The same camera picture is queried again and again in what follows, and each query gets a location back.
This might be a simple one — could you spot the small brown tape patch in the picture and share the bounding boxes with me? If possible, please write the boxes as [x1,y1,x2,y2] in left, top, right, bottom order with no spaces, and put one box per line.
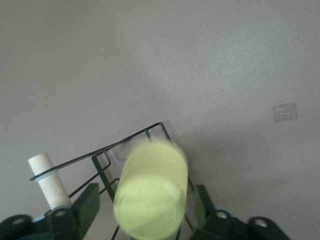
[272,101,300,124]

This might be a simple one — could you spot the black wire cup holder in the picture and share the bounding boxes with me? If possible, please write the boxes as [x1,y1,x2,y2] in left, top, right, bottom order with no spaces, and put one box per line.
[27,121,198,240]

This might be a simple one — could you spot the yellow plastic cup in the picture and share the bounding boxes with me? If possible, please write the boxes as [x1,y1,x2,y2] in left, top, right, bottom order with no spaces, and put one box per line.
[112,139,189,240]

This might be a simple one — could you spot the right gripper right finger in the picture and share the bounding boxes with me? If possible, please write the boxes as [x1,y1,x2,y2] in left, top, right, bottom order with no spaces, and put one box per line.
[191,184,236,240]

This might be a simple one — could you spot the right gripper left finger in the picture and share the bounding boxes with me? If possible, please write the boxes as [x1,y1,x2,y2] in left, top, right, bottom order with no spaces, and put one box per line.
[47,182,101,240]

